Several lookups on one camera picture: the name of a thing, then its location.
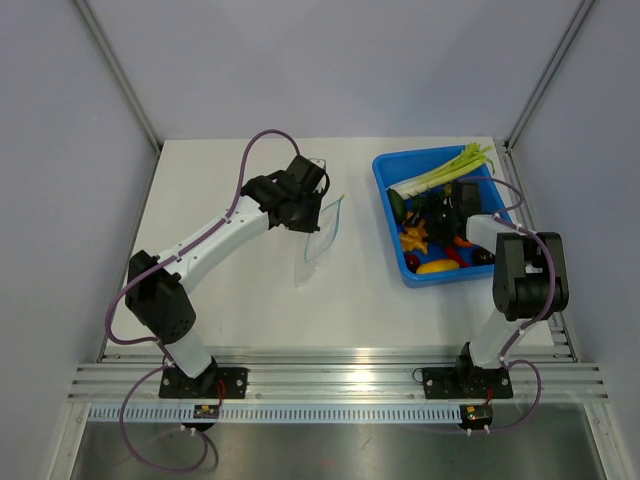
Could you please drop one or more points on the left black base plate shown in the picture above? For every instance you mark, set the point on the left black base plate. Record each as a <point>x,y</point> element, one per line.
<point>221,382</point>

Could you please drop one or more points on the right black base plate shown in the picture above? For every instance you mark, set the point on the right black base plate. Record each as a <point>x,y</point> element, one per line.
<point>441,383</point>

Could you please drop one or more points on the white slotted cable duct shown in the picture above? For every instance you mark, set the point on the white slotted cable duct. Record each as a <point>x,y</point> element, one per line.
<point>281,414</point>

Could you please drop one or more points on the yellow mango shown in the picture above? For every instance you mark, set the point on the yellow mango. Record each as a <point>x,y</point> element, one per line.
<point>437,266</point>

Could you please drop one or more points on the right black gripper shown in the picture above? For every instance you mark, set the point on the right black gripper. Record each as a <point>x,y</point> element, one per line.
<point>433,203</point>

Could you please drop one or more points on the orange persimmon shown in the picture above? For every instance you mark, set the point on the orange persimmon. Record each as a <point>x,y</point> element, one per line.
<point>462,243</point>

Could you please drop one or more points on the left aluminium frame post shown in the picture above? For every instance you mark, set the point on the left aluminium frame post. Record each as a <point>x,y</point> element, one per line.
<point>92,24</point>

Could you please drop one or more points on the green cucumber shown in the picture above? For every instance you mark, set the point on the green cucumber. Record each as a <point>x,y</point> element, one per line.
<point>398,205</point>

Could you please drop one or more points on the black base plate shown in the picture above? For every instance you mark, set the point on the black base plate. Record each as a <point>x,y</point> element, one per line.
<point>441,383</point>
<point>221,382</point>

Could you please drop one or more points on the dark red plum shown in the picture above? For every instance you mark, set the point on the dark red plum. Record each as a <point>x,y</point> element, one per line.
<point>412,262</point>

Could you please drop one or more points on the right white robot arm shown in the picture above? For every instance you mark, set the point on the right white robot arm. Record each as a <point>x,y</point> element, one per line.
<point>529,285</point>

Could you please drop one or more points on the green celery stalk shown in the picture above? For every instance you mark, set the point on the green celery stalk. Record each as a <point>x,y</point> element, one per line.
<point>473,156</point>

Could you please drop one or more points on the left circuit board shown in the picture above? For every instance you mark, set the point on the left circuit board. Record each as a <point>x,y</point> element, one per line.
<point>206,411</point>

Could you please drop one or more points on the aluminium frame post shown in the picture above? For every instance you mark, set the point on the aluminium frame post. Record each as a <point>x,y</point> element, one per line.
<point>92,24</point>
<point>563,47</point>

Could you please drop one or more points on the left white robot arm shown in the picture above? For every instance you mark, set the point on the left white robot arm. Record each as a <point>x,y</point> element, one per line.
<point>160,300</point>

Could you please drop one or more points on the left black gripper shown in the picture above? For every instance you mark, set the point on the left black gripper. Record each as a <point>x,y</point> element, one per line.
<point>311,224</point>

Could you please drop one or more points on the orange toy pineapple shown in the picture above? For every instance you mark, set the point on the orange toy pineapple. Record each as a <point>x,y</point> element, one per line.
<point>421,207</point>

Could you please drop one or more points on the dark purple fruit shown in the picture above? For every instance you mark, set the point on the dark purple fruit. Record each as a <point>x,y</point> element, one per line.
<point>482,257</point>

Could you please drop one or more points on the circuit board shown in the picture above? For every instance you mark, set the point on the circuit board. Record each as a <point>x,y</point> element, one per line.
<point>476,416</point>
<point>206,411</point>

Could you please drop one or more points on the right circuit board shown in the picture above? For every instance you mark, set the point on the right circuit board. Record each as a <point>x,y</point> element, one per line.
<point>476,416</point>

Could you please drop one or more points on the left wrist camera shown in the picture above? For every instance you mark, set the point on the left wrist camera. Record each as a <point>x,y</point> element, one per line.
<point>318,164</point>

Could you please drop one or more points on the aluminium mounting rail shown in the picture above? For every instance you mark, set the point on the aluminium mounting rail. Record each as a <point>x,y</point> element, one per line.
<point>340,375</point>

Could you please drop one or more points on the clear zip top bag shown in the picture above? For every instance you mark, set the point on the clear zip top bag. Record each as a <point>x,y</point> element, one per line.
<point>313,249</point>

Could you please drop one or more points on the blue plastic tray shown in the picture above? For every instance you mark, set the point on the blue plastic tray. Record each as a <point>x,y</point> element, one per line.
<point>391,168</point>

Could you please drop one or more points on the right aluminium frame post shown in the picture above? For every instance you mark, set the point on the right aluminium frame post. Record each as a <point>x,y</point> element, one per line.
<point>563,47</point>

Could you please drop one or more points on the red chili pepper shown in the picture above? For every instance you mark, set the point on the red chili pepper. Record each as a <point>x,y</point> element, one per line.
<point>452,254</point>

